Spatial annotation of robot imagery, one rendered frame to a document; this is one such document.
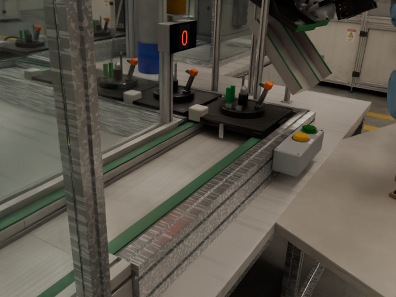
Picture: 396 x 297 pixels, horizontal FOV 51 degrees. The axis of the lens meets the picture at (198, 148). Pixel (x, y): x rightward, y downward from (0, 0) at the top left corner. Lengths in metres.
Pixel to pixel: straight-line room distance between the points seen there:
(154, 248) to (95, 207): 0.23
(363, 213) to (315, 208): 0.11
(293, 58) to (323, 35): 3.91
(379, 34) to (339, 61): 0.54
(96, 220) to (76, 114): 0.13
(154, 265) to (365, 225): 0.51
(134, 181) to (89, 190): 0.52
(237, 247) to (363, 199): 0.39
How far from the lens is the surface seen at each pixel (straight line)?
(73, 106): 0.41
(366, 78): 5.37
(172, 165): 1.04
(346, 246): 0.92
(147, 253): 0.68
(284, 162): 1.06
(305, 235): 0.93
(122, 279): 0.66
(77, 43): 0.40
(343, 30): 5.38
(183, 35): 1.10
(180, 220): 0.75
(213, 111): 1.27
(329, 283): 2.18
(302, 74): 1.54
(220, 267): 0.81
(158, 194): 0.91
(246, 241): 0.88
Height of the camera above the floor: 1.38
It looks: 24 degrees down
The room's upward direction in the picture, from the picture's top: 2 degrees clockwise
